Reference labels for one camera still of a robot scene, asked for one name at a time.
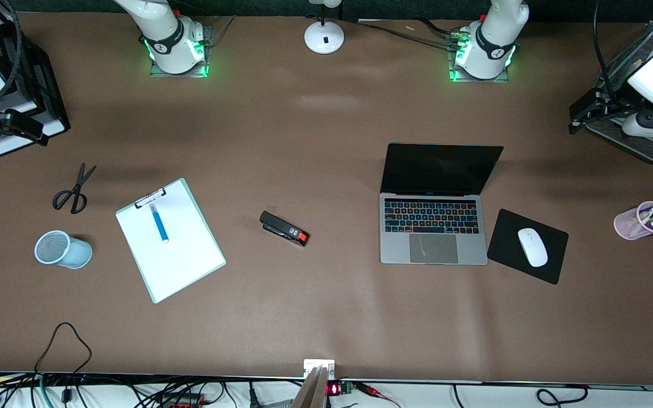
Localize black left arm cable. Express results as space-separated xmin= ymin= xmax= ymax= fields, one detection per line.
xmin=592 ymin=0 xmax=616 ymax=91

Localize black handled scissors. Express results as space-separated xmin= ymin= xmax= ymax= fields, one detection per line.
xmin=52 ymin=163 xmax=97 ymax=215

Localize black table cable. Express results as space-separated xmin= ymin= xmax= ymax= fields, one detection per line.
xmin=358 ymin=20 xmax=463 ymax=47

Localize blue marker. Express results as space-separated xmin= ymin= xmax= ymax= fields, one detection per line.
xmin=149 ymin=203 xmax=169 ymax=243

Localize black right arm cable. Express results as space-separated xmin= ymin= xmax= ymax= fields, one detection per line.
xmin=0 ymin=0 xmax=22 ymax=104

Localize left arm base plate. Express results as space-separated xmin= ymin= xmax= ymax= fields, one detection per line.
xmin=448 ymin=34 xmax=511 ymax=84

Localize black stapler red tip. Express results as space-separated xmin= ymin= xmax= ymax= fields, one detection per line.
xmin=259 ymin=211 xmax=309 ymax=248

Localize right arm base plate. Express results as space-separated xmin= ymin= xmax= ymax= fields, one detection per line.
xmin=150 ymin=25 xmax=209 ymax=78

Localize black mouse pad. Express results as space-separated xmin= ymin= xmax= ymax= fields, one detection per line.
xmin=486 ymin=209 xmax=570 ymax=285

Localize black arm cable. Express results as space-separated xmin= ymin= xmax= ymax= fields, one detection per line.
xmin=0 ymin=0 xmax=22 ymax=104
xmin=592 ymin=0 xmax=616 ymax=91

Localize black looped cable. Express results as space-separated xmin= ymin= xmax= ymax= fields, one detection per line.
xmin=535 ymin=385 xmax=589 ymax=407

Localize white lamp base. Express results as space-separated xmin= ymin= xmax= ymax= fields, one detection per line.
xmin=304 ymin=0 xmax=345 ymax=56

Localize white computer mouse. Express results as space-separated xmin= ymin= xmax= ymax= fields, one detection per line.
xmin=517 ymin=228 xmax=549 ymax=268

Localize black stacked paper tray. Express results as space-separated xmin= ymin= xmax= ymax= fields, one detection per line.
xmin=0 ymin=11 xmax=71 ymax=158

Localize brown camera post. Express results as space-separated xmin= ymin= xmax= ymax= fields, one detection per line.
xmin=291 ymin=365 xmax=330 ymax=408

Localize orange black connector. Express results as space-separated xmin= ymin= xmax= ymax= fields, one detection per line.
xmin=159 ymin=393 xmax=205 ymax=406

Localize pink mesh pen cup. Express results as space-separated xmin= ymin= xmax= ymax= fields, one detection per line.
xmin=613 ymin=201 xmax=653 ymax=241

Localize silver laptop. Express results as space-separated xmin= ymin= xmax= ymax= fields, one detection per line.
xmin=379 ymin=143 xmax=504 ymax=266

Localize red wire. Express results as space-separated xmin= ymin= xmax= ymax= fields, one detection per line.
xmin=355 ymin=382 xmax=402 ymax=408

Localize white clipboard teal edge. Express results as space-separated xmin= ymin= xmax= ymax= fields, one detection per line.
xmin=115 ymin=177 xmax=227 ymax=304

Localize black wire mesh tray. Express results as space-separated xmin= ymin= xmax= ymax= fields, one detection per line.
xmin=584 ymin=6 xmax=653 ymax=166

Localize clear acrylic bracket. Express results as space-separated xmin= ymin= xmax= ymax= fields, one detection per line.
xmin=206 ymin=15 xmax=238 ymax=49

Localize light blue mesh cup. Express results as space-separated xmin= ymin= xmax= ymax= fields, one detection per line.
xmin=34 ymin=229 xmax=93 ymax=270

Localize brown looped cable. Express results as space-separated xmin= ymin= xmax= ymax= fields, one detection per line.
xmin=35 ymin=322 xmax=92 ymax=376

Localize white paper sheet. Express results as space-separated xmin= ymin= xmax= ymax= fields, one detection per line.
xmin=0 ymin=105 xmax=67 ymax=156

